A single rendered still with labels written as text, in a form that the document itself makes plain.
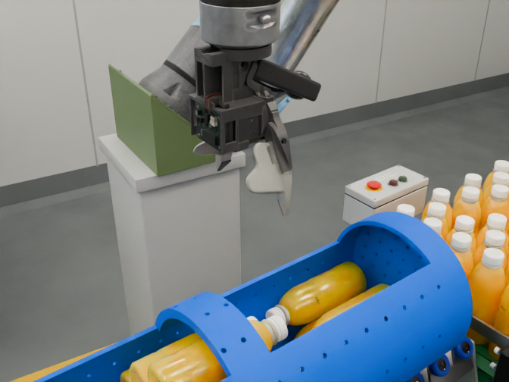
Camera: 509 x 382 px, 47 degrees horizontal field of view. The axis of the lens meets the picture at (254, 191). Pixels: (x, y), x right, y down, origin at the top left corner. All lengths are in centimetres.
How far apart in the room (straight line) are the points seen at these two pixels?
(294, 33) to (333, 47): 301
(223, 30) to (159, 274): 113
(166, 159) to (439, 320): 80
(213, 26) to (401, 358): 58
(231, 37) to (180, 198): 99
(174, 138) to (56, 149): 230
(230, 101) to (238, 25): 9
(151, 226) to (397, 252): 72
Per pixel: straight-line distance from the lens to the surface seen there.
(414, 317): 96
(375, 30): 465
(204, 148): 77
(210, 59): 64
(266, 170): 68
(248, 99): 68
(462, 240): 127
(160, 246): 163
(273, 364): 81
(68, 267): 315
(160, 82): 155
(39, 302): 297
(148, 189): 151
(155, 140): 145
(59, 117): 366
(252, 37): 63
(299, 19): 140
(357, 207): 144
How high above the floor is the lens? 177
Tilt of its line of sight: 29 degrees down
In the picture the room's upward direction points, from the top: straight up
